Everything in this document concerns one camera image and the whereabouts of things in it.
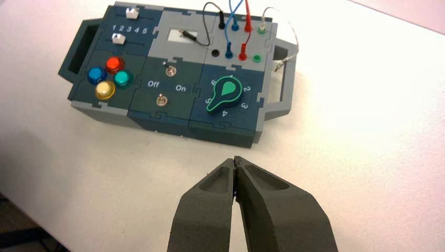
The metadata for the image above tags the blue banana plug cable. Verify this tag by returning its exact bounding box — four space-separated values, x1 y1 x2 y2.
224 0 244 59

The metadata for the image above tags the white banana plug cable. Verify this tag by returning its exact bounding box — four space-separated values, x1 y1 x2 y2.
258 7 300 73

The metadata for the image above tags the green black rotary knob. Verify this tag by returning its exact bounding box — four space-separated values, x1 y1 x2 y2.
206 75 243 114

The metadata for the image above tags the blue push button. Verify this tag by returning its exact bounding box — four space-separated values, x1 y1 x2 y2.
87 67 108 85

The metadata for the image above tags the red push button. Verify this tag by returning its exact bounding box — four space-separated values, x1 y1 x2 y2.
105 56 126 75

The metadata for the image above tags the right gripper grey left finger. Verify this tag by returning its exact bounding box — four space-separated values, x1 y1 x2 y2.
166 157 237 252

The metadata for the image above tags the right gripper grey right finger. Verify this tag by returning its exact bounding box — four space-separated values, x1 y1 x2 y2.
234 156 339 252

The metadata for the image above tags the yellow push button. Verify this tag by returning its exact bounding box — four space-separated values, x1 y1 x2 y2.
94 80 116 101

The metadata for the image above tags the black banana plug cable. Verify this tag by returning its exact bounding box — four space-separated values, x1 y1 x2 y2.
179 2 227 47

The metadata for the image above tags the blue grey task board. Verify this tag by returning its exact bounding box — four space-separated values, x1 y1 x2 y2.
58 2 299 149

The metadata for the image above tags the green push button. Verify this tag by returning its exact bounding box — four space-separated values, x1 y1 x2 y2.
113 70 134 88

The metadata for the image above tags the red banana plug cable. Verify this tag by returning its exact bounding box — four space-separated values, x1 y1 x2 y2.
238 0 253 61

